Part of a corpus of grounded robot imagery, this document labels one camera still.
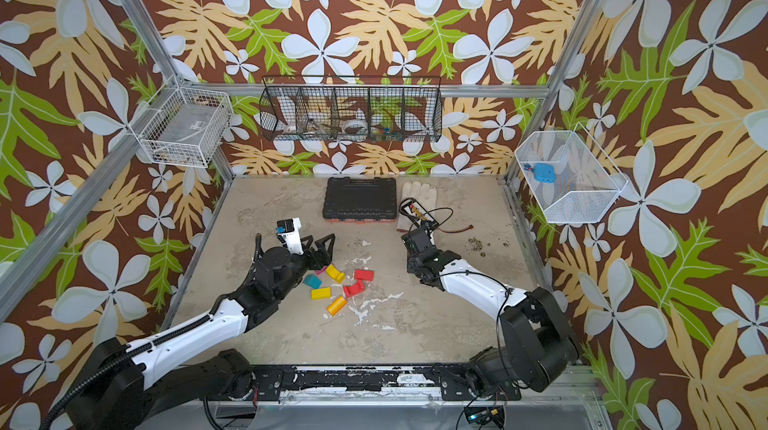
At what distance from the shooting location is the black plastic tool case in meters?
1.04

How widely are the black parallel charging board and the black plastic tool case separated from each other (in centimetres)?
4

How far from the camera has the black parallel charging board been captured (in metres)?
1.06
